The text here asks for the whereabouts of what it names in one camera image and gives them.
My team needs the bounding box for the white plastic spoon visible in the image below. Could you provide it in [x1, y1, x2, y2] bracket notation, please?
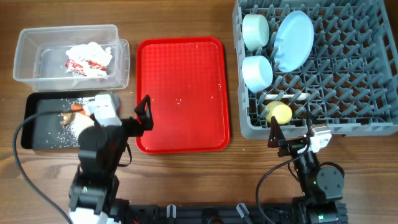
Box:
[265, 93, 310, 101]

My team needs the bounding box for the light blue bowl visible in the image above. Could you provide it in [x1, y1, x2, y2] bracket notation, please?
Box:
[242, 55, 273, 93]

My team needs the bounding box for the red serving tray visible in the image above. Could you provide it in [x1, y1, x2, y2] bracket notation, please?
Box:
[136, 37, 231, 154]

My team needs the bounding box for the grey dishwasher rack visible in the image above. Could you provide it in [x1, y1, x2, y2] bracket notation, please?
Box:
[232, 1, 397, 139]

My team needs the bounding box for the green bowl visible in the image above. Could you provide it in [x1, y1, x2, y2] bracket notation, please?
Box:
[242, 14, 270, 51]

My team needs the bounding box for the white tissue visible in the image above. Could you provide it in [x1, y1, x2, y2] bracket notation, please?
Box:
[66, 42, 113, 67]

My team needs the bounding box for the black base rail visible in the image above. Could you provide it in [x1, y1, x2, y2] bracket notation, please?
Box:
[118, 203, 348, 224]

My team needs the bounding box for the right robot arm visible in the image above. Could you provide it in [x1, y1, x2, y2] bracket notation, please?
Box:
[268, 113, 348, 223]

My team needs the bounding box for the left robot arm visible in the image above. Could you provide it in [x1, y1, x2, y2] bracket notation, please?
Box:
[68, 94, 154, 223]

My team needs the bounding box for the red snack wrapper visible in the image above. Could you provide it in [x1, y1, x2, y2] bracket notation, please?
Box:
[65, 59, 107, 77]

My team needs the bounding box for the white rice pile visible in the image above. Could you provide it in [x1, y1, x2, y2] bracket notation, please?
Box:
[46, 96, 96, 144]

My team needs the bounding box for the clear plastic waste bin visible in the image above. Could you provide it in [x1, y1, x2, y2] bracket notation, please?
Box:
[13, 24, 130, 92]

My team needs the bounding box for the brown mushroom piece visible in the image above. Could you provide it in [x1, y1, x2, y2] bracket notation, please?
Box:
[60, 112, 75, 126]

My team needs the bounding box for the orange carrot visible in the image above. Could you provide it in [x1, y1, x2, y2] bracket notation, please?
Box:
[71, 104, 84, 111]

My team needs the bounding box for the left black cable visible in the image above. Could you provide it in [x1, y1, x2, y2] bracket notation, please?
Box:
[12, 108, 85, 224]

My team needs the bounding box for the yellow plastic cup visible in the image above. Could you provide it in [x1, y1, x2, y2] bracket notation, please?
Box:
[265, 101, 293, 124]

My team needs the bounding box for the black waste tray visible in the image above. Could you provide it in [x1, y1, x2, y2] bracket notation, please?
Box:
[21, 90, 101, 150]

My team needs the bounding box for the light blue plate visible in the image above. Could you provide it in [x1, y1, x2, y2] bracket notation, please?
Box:
[274, 11, 315, 73]

